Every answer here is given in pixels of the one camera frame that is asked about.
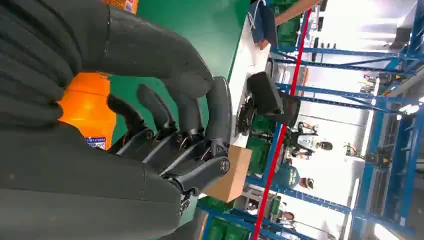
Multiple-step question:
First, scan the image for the white black humanoid robot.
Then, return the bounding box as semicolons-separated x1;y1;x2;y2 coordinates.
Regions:
284;121;334;161

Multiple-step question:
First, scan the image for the black bag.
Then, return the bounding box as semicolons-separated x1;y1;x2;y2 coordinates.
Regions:
246;71;285;117

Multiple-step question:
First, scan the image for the small white table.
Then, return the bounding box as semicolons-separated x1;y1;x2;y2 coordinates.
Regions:
228;16;272;149

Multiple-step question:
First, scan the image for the brown cardboard box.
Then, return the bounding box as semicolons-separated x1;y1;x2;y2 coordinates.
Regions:
202;144;253;204

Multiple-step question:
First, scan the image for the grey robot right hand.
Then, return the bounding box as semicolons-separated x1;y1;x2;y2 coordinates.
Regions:
0;0;233;240

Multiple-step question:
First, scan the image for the black chair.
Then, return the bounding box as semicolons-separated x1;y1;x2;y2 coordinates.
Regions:
278;92;302;128

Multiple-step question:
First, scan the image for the green plastic crate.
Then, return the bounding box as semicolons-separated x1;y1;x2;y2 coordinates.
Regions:
276;13;303;47
206;216;250;240
252;114;276;136
246;136;272;175

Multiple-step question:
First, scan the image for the blue metal rack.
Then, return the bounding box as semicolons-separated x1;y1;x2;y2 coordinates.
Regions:
198;0;424;240

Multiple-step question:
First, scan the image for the red pole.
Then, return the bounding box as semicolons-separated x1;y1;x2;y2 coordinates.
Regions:
252;8;313;240

